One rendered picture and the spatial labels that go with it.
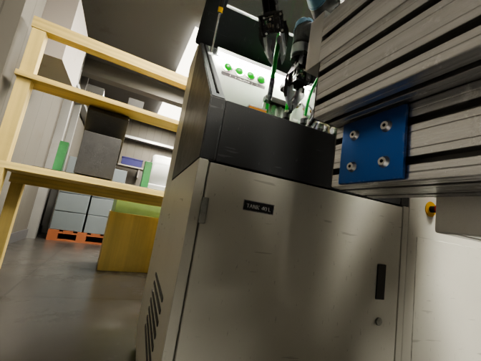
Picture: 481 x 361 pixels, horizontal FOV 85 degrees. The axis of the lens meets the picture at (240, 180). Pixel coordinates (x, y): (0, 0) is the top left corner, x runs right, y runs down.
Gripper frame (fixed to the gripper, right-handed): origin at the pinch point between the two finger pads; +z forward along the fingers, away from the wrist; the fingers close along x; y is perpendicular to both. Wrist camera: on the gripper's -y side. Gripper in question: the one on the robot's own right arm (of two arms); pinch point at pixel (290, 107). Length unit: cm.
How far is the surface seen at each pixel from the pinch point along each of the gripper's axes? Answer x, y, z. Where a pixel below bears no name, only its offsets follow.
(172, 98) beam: -28, -408, -166
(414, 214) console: 38, 23, 34
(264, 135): -19.3, 23.0, 22.6
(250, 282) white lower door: -17, 23, 59
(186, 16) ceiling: -39, -212, -186
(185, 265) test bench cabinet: -34, 23, 57
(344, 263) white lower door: 11, 23, 52
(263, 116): -20.5, 23.0, 17.6
